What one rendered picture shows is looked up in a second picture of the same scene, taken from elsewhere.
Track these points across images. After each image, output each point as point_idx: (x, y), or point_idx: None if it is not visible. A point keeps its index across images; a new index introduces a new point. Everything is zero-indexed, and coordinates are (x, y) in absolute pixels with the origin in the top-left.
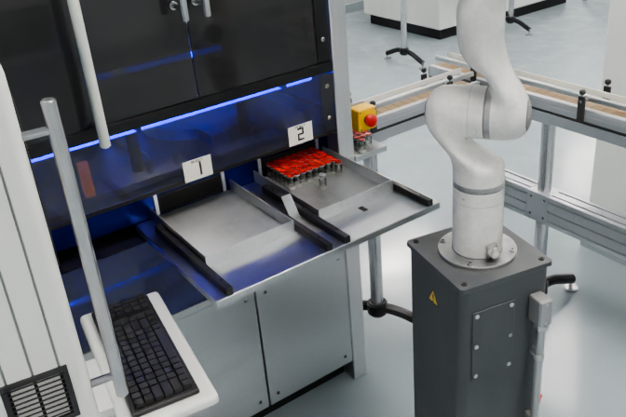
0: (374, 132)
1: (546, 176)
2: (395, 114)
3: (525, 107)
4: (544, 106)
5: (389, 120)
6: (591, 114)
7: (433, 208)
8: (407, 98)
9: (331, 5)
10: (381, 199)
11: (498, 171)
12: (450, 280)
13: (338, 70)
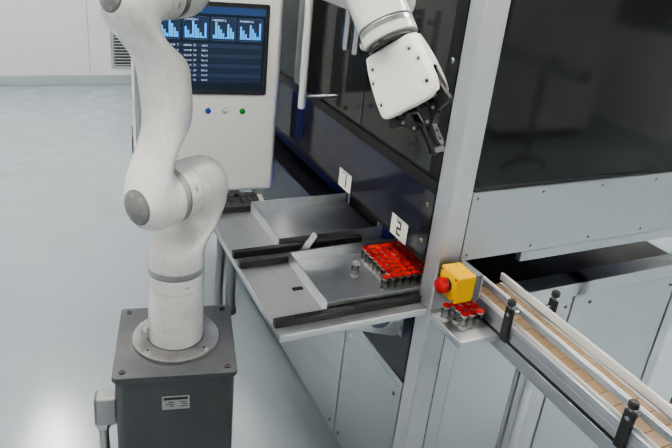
0: (501, 340)
1: None
2: (536, 353)
3: (127, 189)
4: None
5: (527, 351)
6: None
7: (275, 333)
8: (573, 360)
9: (450, 119)
10: (310, 302)
11: (148, 251)
12: (142, 308)
13: (439, 198)
